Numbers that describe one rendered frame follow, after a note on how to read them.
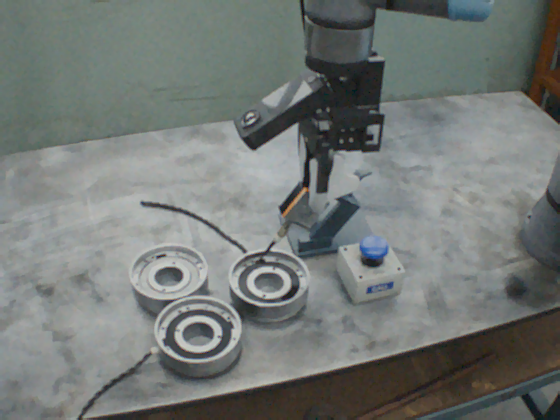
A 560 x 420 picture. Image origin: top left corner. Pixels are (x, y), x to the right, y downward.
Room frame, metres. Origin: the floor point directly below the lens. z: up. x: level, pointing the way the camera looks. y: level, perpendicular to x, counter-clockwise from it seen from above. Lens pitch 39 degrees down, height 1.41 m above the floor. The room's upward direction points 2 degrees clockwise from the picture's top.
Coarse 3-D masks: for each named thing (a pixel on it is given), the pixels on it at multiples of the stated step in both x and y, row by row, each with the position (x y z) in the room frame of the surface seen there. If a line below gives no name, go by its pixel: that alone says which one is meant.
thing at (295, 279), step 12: (252, 264) 0.60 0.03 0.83; (264, 264) 0.60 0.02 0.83; (276, 264) 0.60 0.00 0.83; (240, 276) 0.58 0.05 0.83; (300, 276) 0.58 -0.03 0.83; (240, 288) 0.55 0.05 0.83; (252, 300) 0.54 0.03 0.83; (264, 300) 0.54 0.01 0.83; (276, 300) 0.54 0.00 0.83; (288, 300) 0.54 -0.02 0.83
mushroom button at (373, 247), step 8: (368, 240) 0.61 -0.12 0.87; (376, 240) 0.61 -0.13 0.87; (384, 240) 0.61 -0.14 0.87; (360, 248) 0.60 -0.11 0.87; (368, 248) 0.59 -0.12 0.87; (376, 248) 0.59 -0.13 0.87; (384, 248) 0.59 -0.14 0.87; (368, 256) 0.58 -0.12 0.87; (376, 256) 0.58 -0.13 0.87; (384, 256) 0.59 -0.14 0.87
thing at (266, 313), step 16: (256, 256) 0.61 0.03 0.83; (272, 256) 0.62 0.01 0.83; (288, 256) 0.61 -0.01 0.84; (256, 272) 0.58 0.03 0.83; (272, 272) 0.59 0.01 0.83; (304, 272) 0.58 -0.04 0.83; (256, 288) 0.58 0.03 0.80; (288, 288) 0.56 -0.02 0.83; (304, 288) 0.55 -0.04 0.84; (240, 304) 0.53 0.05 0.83; (256, 304) 0.52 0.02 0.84; (272, 304) 0.52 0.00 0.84; (288, 304) 0.52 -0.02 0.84; (256, 320) 0.52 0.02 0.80; (272, 320) 0.52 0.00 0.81
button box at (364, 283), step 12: (348, 252) 0.61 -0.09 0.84; (360, 252) 0.61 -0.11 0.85; (336, 264) 0.62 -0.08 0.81; (348, 264) 0.59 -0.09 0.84; (360, 264) 0.59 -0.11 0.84; (372, 264) 0.59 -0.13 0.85; (384, 264) 0.59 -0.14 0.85; (396, 264) 0.59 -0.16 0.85; (348, 276) 0.58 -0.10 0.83; (360, 276) 0.57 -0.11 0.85; (372, 276) 0.57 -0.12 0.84; (384, 276) 0.57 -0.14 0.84; (396, 276) 0.58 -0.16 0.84; (348, 288) 0.58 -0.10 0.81; (360, 288) 0.56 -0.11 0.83; (372, 288) 0.57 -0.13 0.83; (384, 288) 0.57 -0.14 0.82; (396, 288) 0.58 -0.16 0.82; (360, 300) 0.56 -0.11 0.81; (372, 300) 0.57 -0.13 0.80
